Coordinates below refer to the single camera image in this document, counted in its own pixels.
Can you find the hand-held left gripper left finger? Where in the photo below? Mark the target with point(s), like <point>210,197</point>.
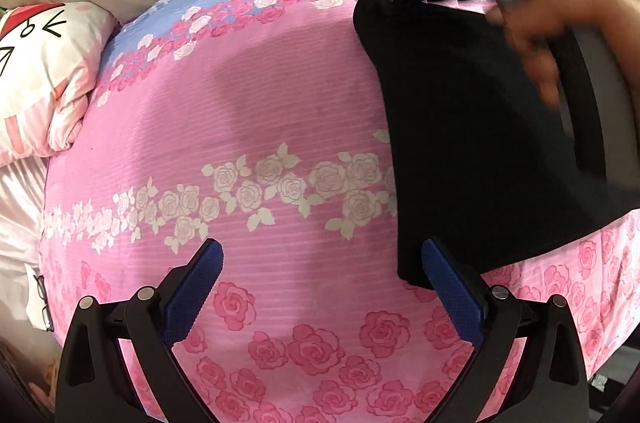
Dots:
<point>195,293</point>

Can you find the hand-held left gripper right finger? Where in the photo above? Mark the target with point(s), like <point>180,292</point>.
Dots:
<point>452,288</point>

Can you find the black pants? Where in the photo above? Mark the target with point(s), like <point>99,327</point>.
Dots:
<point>450,128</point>

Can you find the person's right forearm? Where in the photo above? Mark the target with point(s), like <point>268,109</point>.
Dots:
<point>625,3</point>

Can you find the person's right hand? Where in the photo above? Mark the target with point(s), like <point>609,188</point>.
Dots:
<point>550,18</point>

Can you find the black eyeglasses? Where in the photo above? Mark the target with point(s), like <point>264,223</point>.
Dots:
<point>42,303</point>

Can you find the white satin cloth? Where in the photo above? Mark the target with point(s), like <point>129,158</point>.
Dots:
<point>20,213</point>

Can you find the pink rose print bed sheet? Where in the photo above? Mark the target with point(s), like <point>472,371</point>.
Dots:
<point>250,103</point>

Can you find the grey black curved object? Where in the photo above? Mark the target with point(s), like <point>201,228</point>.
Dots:
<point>595,103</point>

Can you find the cartoon cat pillow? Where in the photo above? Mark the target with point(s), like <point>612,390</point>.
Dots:
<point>45,68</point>

